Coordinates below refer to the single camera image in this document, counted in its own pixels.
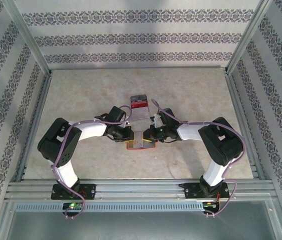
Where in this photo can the orange card holder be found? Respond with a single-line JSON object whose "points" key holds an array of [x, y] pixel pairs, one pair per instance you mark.
{"points": [[141, 149]]}

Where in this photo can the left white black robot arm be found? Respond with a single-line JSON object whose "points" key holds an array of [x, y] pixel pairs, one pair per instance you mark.
{"points": [[91, 131]]}

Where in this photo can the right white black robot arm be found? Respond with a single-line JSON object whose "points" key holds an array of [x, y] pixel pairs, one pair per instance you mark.
{"points": [[188, 131]]}

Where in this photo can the grey metal sheet panel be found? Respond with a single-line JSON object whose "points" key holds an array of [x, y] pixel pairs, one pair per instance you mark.
{"points": [[141, 227]]}

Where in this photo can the circuit board with green light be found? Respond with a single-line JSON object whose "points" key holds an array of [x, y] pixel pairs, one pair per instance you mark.
{"points": [[73, 206]]}

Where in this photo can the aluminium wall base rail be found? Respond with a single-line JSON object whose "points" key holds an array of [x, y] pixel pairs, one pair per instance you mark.
{"points": [[136, 67]]}

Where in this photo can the aluminium mounting rail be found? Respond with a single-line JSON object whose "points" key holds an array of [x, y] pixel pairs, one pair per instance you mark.
{"points": [[136, 190]]}

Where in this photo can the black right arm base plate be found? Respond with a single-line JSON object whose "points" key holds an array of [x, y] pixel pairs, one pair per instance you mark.
{"points": [[193, 191]]}

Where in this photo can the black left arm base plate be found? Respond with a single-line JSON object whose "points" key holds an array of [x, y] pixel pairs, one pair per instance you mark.
{"points": [[88, 191]]}

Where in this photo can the aluminium table side rail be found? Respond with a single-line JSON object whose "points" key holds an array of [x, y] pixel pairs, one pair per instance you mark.
{"points": [[238, 110], [38, 117]]}

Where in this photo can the aluminium corner post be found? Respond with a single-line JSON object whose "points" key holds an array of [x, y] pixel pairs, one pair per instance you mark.
{"points": [[26, 35], [248, 35]]}

